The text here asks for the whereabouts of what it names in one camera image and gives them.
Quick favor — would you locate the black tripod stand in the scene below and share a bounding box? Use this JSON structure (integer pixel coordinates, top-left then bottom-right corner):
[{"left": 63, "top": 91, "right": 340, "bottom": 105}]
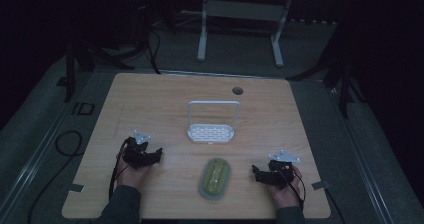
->
[
  {"left": 285, "top": 48, "right": 366, "bottom": 120},
  {"left": 63, "top": 38, "right": 136, "bottom": 104}
]

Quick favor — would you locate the metal floor rail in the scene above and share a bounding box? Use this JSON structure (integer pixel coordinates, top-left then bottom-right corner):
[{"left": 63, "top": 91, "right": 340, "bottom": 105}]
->
[
  {"left": 324, "top": 80, "right": 396, "bottom": 224},
  {"left": 0, "top": 71, "right": 101, "bottom": 224}
]

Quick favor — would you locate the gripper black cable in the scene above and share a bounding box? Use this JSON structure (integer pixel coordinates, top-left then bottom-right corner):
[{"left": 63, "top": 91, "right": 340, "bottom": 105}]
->
[
  {"left": 108, "top": 139, "right": 130, "bottom": 202},
  {"left": 278, "top": 168, "right": 307, "bottom": 212}
]

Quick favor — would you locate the black hanging cable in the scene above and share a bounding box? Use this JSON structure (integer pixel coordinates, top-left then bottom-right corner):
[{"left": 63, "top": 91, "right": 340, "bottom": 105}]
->
[{"left": 145, "top": 25, "right": 163, "bottom": 76}]

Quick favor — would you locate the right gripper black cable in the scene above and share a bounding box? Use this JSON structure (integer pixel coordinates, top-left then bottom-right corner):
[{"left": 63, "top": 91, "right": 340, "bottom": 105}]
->
[{"left": 278, "top": 168, "right": 307, "bottom": 212}]

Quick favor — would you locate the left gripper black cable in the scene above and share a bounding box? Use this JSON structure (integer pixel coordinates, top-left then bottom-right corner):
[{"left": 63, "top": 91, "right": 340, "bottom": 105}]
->
[{"left": 108, "top": 139, "right": 130, "bottom": 202}]

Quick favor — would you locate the person's left hand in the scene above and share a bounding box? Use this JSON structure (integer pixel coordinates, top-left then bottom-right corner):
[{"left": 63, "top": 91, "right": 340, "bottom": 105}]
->
[{"left": 116, "top": 157, "right": 151, "bottom": 189}]

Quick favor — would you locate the green cucumber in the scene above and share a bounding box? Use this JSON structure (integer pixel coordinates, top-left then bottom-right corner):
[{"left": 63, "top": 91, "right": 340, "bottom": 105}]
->
[{"left": 198, "top": 157, "right": 232, "bottom": 202}]

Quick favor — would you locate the black floor cable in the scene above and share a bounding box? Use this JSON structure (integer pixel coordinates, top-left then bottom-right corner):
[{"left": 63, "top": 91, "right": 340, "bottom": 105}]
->
[{"left": 27, "top": 129, "right": 85, "bottom": 224}]

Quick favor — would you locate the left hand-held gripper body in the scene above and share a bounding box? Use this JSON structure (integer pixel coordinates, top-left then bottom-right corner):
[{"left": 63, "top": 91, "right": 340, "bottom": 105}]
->
[{"left": 122, "top": 129, "right": 155, "bottom": 170}]

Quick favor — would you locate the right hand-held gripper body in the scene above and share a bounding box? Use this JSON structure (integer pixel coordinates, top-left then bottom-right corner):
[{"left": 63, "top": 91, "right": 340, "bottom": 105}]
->
[{"left": 266, "top": 149, "right": 301, "bottom": 190}]

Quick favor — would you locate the white slotted drain rack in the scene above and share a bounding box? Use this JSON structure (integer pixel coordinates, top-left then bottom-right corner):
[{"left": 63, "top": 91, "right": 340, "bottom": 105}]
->
[{"left": 186, "top": 99, "right": 241, "bottom": 145}]

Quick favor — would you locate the person's right hand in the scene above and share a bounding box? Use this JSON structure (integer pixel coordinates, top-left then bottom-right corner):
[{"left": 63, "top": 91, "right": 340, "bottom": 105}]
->
[{"left": 266, "top": 165, "right": 305, "bottom": 209}]

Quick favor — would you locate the white metal stand frame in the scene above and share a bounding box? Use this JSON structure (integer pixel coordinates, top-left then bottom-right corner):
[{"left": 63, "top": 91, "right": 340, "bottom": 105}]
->
[{"left": 196, "top": 0, "right": 296, "bottom": 69}]

